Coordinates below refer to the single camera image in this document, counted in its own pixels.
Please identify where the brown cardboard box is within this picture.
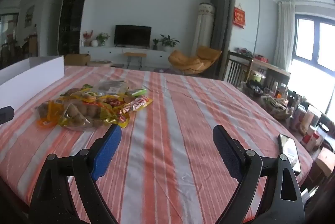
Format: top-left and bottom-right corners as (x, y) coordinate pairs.
(64, 54), (91, 66)

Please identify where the dark glass cabinet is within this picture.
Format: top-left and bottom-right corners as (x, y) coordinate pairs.
(58, 0), (91, 55)

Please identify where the flat screen television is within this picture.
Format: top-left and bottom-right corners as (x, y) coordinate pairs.
(114, 25), (152, 47)

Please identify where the grey curtain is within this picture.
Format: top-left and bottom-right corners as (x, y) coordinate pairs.
(210, 0), (236, 80)

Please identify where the large bright window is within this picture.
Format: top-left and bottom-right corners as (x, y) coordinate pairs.
(288, 13), (335, 133)

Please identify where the green potted plant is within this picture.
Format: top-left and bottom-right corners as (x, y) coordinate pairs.
(96, 32), (110, 46)

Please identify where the white television cabinet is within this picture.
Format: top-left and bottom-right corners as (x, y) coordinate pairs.
(80, 46), (174, 67)

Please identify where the dark wooden slatted chair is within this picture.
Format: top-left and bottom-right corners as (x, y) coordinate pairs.
(225, 50), (253, 87)

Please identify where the red flower bouquet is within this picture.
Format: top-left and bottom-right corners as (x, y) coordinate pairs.
(83, 30), (94, 47)

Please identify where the wooden side table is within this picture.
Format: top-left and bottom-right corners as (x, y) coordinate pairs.
(251, 58), (291, 88)

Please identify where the framed wall painting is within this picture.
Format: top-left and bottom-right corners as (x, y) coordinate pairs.
(25, 5), (35, 28)

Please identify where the pile of mixed snack packets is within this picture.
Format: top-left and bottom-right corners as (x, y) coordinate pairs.
(35, 84), (153, 131)

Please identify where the clear bag of brown snacks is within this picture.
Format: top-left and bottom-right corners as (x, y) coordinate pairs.
(95, 79), (130, 95)

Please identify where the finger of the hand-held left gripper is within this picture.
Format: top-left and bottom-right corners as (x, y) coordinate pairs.
(0, 106), (14, 125)

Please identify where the pink striped bedsheet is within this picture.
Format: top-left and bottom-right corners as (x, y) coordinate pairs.
(0, 65), (314, 224)

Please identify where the large leafy potted plant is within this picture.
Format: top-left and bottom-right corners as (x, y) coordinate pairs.
(160, 35), (180, 52)

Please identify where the red wall hanging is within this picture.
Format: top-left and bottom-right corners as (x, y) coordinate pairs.
(233, 7), (246, 30)

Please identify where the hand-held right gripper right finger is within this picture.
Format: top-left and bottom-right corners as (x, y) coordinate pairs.
(213, 124), (306, 224)

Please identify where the white cardboard box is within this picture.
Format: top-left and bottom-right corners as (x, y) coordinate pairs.
(0, 56), (65, 112)

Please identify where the yellow lounge chair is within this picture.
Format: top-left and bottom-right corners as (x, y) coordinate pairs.
(168, 46), (222, 75)

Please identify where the cluttered side table with jars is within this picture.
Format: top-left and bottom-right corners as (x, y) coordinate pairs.
(242, 69), (330, 152)

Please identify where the black smartphone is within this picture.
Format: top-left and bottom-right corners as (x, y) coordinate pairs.
(277, 133), (301, 175)

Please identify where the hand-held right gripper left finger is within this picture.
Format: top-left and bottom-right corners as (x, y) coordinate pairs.
(29, 124), (122, 224)

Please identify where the purple floor item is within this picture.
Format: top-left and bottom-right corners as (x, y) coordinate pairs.
(157, 68), (181, 75)

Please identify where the white curtain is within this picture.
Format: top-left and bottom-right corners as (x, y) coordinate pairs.
(272, 1), (296, 70)

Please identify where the wooden stool with metal legs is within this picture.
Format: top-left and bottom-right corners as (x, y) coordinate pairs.
(124, 52), (147, 69)

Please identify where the white standing air conditioner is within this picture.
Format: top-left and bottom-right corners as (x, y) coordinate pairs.
(192, 2), (215, 52)

